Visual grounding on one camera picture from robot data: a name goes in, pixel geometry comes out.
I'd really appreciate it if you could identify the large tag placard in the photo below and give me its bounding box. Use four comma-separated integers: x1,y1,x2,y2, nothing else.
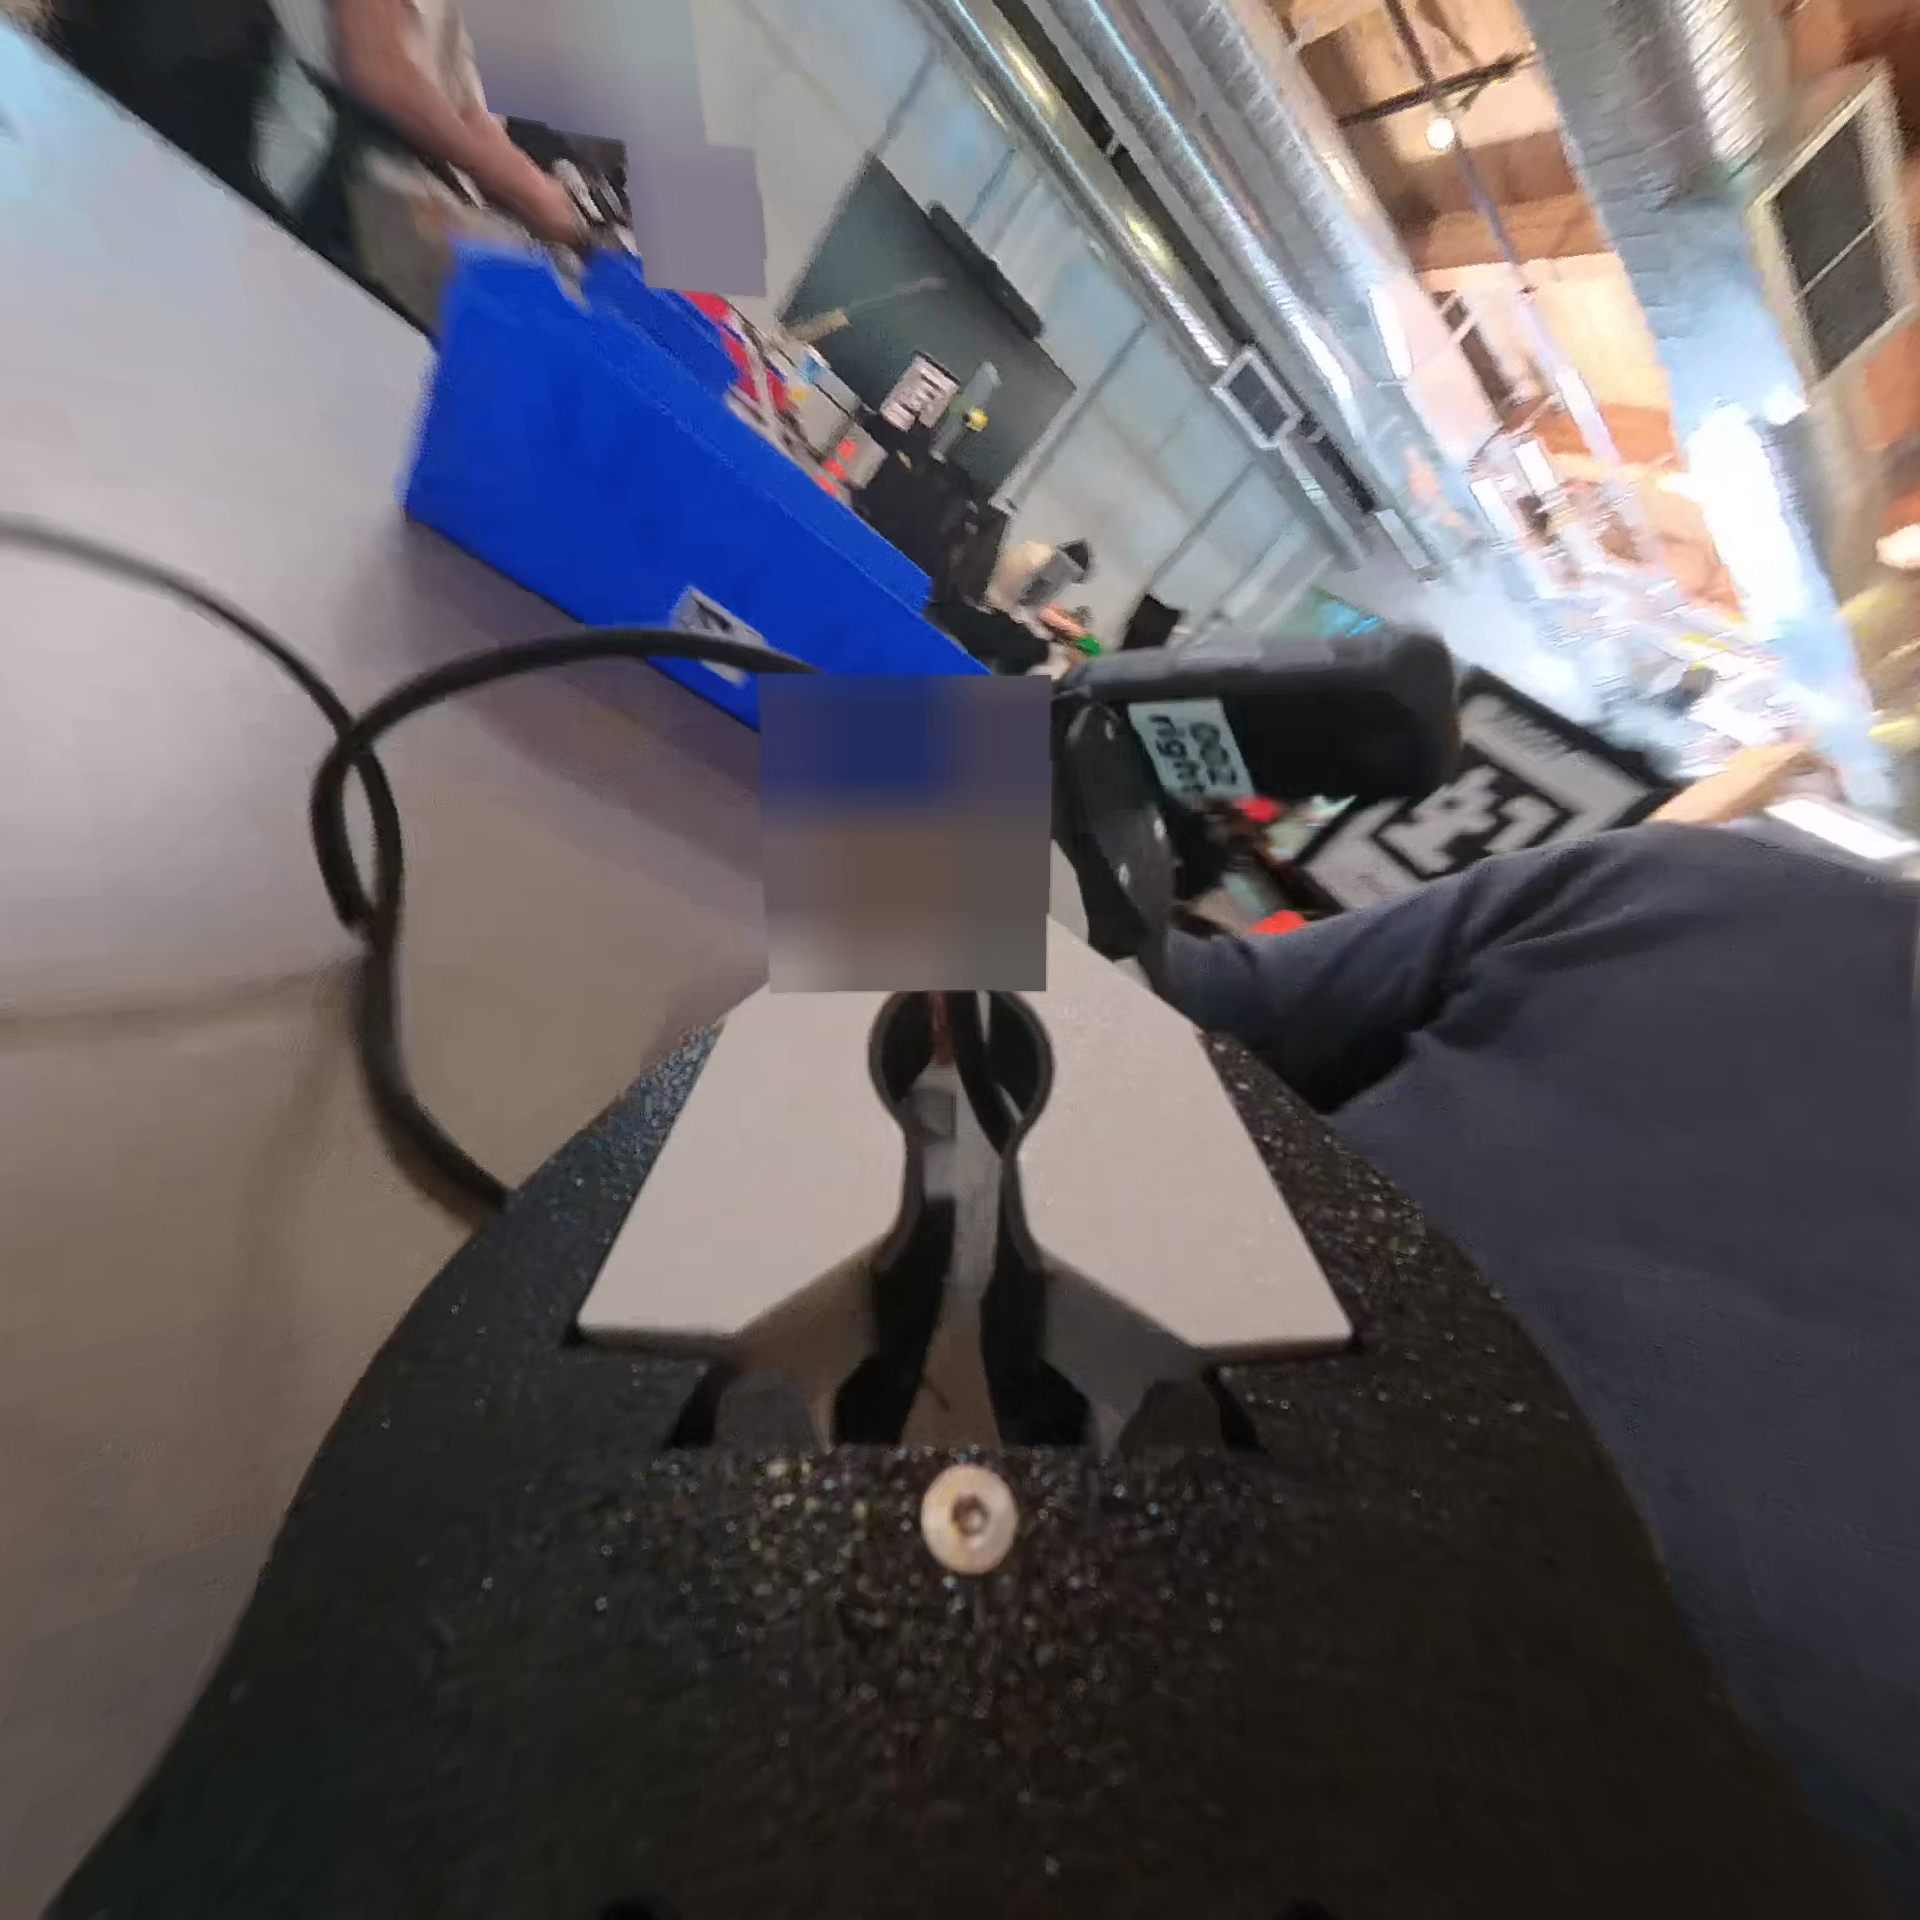
1295,672,1675,920

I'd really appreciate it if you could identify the large blue plastic bin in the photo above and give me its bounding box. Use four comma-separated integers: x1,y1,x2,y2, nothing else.
396,236,992,731

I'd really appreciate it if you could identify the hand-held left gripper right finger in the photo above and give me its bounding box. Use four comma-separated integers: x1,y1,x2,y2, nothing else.
965,914,1355,1446

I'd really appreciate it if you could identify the dark wall screen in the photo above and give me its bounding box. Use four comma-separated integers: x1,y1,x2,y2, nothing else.
779,155,1083,486

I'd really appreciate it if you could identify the long silver air duct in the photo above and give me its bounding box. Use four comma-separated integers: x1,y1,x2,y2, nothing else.
926,0,1445,576

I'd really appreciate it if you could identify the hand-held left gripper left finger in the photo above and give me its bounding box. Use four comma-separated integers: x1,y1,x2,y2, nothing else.
575,989,950,1446

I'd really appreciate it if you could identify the black cable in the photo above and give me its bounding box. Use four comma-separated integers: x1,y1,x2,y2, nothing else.
0,515,821,1224

